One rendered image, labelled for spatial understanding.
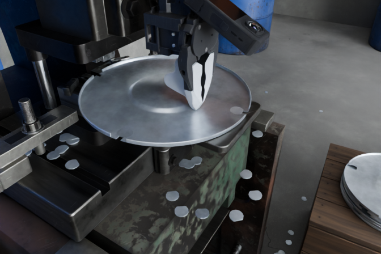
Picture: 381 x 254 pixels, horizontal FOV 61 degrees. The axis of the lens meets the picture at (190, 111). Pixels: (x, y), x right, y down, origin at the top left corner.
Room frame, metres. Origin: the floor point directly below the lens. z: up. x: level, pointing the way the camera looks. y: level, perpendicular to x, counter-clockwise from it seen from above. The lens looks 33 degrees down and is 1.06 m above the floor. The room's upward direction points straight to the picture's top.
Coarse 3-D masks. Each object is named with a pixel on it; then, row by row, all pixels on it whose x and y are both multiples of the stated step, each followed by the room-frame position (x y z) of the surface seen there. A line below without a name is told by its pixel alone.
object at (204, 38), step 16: (160, 0) 0.45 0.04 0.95; (176, 0) 0.44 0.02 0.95; (144, 16) 0.44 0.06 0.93; (160, 16) 0.43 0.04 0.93; (176, 16) 0.43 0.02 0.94; (192, 16) 0.42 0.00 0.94; (160, 32) 0.43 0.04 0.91; (176, 32) 0.42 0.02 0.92; (192, 32) 0.40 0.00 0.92; (208, 32) 0.43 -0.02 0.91; (160, 48) 0.43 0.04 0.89; (176, 48) 0.42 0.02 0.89; (192, 48) 0.40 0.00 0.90; (208, 48) 0.43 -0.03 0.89
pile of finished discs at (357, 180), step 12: (360, 156) 0.77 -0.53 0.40; (372, 156) 0.77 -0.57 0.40; (348, 168) 0.72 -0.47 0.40; (360, 168) 0.72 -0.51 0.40; (372, 168) 0.72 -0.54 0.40; (348, 180) 0.67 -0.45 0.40; (360, 180) 0.67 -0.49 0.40; (372, 180) 0.67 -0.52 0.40; (348, 192) 0.63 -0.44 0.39; (360, 192) 0.62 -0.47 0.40; (372, 192) 0.62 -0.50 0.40; (348, 204) 0.62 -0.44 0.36; (360, 204) 0.59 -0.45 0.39; (372, 204) 0.58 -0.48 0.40; (360, 216) 0.57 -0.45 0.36; (372, 216) 0.55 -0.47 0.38
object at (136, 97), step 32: (128, 64) 0.59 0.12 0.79; (160, 64) 0.60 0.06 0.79; (96, 96) 0.47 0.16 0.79; (128, 96) 0.47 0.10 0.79; (160, 96) 0.46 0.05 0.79; (224, 96) 0.48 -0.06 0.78; (96, 128) 0.37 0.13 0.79; (160, 128) 0.38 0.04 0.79; (192, 128) 0.38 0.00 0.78; (224, 128) 0.39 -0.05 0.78
